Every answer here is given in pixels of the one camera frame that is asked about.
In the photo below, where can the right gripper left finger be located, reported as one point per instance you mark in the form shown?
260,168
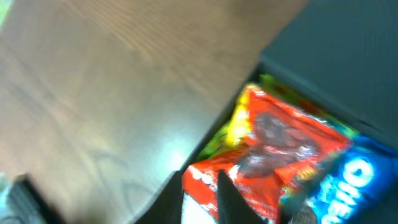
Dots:
167,207

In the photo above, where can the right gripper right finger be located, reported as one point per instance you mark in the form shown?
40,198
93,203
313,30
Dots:
232,208

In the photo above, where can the green Haribo gummy bag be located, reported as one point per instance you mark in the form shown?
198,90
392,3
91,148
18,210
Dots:
273,87

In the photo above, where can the red Hacks candy bag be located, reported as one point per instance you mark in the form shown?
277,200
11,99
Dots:
283,148

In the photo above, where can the blue Oreo cookie pack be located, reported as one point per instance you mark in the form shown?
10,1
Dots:
361,176

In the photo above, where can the black gift box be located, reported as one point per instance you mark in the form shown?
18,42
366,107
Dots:
342,55

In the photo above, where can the yellow candy bag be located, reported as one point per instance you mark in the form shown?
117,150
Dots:
239,124

